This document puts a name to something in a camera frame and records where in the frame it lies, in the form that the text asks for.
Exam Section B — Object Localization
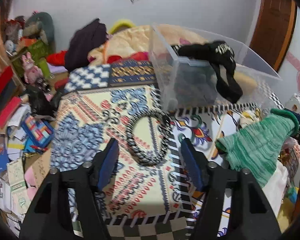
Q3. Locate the black patterned knit scarf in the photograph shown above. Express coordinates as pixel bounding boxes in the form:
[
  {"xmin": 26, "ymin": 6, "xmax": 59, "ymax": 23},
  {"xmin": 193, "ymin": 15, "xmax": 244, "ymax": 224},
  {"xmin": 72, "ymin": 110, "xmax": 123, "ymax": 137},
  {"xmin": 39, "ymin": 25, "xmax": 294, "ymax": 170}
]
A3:
[{"xmin": 178, "ymin": 40, "xmax": 243, "ymax": 104}]

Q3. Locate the red cloth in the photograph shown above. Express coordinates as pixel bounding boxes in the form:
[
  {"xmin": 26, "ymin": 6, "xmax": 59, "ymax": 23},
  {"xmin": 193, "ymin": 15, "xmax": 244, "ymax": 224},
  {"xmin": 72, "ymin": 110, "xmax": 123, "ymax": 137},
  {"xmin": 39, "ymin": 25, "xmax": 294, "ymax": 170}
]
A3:
[{"xmin": 46, "ymin": 50, "xmax": 67, "ymax": 66}]

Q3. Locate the pink bunny doll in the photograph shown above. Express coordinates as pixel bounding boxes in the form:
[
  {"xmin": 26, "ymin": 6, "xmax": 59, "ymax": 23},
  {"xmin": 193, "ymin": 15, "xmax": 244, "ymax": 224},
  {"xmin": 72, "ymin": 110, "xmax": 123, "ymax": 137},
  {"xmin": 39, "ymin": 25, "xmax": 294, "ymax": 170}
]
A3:
[{"xmin": 21, "ymin": 52, "xmax": 43, "ymax": 85}]

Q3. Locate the yellow plush ring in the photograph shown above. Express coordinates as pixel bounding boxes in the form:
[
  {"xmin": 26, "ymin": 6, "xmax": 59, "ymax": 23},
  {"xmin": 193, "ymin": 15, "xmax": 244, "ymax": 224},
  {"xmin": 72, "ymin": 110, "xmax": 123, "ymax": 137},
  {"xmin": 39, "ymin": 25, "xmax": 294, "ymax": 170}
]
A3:
[{"xmin": 108, "ymin": 18, "xmax": 136, "ymax": 35}]

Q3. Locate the dark purple jacket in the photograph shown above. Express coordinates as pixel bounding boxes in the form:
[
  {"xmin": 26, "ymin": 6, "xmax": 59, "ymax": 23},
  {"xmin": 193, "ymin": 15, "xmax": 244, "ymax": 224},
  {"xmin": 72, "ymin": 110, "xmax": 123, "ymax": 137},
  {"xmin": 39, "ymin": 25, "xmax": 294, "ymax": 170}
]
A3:
[{"xmin": 64, "ymin": 18, "xmax": 107, "ymax": 73}]

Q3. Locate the clear plastic storage bin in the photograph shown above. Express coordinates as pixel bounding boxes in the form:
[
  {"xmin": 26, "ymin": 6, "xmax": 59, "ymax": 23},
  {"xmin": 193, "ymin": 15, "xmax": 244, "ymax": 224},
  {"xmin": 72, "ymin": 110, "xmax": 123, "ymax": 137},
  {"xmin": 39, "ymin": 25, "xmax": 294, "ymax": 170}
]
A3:
[{"xmin": 149, "ymin": 23, "xmax": 282, "ymax": 111}]

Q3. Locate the white sock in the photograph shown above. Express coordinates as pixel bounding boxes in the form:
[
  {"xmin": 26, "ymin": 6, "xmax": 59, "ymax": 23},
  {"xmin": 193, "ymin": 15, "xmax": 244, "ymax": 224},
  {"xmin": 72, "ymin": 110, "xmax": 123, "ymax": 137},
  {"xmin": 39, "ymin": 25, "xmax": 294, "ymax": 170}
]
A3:
[{"xmin": 262, "ymin": 161, "xmax": 288, "ymax": 217}]

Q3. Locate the floral satin scrunchie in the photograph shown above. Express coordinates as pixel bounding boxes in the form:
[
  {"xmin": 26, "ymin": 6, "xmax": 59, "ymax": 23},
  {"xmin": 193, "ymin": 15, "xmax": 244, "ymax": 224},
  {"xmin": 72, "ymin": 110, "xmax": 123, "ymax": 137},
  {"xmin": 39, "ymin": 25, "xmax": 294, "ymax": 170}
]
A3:
[{"xmin": 238, "ymin": 108, "xmax": 261, "ymax": 129}]

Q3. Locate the colourful puzzle box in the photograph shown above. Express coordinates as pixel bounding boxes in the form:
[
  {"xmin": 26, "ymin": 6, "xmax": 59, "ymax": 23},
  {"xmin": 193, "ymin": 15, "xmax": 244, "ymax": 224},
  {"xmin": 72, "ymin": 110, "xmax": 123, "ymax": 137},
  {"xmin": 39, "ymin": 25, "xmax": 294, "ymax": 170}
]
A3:
[{"xmin": 21, "ymin": 114, "xmax": 54, "ymax": 148}]

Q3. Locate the red flat box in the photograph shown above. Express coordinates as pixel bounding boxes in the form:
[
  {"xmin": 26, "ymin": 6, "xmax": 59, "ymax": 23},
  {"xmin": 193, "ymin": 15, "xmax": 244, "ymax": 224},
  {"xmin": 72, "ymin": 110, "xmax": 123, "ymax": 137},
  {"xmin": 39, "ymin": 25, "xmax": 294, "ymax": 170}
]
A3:
[{"xmin": 0, "ymin": 66, "xmax": 13, "ymax": 94}]

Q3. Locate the green gift box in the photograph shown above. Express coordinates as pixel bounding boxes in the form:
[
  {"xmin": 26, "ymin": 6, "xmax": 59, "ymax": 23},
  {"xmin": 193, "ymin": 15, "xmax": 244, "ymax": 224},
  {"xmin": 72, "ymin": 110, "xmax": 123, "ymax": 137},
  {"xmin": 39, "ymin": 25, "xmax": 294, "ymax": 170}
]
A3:
[{"xmin": 11, "ymin": 40, "xmax": 55, "ymax": 79}]

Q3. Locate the beige fleece blanket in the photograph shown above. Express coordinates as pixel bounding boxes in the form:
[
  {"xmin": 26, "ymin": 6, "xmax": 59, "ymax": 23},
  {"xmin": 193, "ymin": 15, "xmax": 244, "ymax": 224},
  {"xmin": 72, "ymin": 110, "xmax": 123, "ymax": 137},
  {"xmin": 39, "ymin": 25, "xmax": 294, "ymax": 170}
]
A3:
[{"xmin": 88, "ymin": 24, "xmax": 207, "ymax": 65}]

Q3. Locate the black white braided headband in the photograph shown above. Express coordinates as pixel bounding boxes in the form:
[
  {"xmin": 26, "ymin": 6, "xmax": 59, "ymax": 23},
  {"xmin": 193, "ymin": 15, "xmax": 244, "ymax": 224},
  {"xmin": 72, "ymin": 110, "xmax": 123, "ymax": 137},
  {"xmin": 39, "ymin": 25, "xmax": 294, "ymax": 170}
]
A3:
[{"xmin": 126, "ymin": 109, "xmax": 171, "ymax": 166}]

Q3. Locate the grey green plush toy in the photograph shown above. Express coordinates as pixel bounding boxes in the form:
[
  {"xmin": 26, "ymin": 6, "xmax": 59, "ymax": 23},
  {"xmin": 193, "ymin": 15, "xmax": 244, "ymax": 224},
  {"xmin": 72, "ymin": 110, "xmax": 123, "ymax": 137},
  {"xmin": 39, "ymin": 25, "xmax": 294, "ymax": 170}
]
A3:
[{"xmin": 23, "ymin": 12, "xmax": 55, "ymax": 45}]

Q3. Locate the green knit hat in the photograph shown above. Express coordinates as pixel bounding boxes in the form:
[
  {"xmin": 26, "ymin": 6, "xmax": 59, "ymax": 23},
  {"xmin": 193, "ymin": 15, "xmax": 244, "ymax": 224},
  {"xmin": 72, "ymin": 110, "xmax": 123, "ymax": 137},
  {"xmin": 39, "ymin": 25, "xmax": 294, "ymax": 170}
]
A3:
[{"xmin": 215, "ymin": 108, "xmax": 299, "ymax": 187}]

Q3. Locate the brown wooden door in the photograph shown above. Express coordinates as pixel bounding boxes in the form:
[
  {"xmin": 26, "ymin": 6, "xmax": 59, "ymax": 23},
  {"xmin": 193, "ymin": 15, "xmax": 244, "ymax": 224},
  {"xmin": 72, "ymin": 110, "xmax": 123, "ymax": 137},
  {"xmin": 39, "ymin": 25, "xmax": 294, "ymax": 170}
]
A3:
[{"xmin": 250, "ymin": 0, "xmax": 297, "ymax": 72}]

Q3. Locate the colourful patchwork bed cover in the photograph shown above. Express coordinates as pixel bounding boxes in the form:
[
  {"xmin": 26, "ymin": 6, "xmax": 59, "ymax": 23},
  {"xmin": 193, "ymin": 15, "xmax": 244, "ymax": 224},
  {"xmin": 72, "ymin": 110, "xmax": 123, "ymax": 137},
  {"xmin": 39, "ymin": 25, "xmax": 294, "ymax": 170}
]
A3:
[{"xmin": 50, "ymin": 59, "xmax": 286, "ymax": 240}]

